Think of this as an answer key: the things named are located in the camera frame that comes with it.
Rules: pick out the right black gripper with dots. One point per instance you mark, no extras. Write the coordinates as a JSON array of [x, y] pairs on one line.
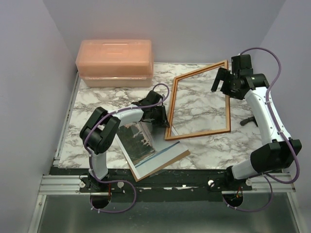
[[224, 74]]

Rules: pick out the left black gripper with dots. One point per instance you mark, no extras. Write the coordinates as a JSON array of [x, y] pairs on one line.
[[163, 121]]

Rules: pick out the orange wooden picture frame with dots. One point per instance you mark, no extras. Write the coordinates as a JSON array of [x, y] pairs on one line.
[[227, 129]]

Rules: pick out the landscape photo print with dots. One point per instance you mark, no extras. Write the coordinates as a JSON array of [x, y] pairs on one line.
[[139, 140]]

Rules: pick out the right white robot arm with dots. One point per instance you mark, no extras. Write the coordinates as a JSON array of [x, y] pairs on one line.
[[279, 149]]

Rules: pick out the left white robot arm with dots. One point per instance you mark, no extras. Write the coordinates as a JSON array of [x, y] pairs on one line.
[[100, 129]]

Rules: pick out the brown cardboard backing board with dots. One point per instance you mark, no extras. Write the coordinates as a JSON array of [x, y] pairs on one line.
[[159, 161]]

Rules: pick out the orange translucent plastic storage box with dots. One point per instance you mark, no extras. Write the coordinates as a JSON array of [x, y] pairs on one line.
[[116, 62]]

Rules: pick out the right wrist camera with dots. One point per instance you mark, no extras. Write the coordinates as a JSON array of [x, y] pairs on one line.
[[240, 62]]

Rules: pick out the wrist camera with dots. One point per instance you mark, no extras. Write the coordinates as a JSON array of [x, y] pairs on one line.
[[240, 62], [151, 98]]

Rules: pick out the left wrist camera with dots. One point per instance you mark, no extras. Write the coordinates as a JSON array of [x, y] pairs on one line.
[[151, 98]]

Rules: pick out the aluminium extrusion frame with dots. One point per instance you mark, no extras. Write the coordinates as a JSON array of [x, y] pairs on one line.
[[55, 185]]

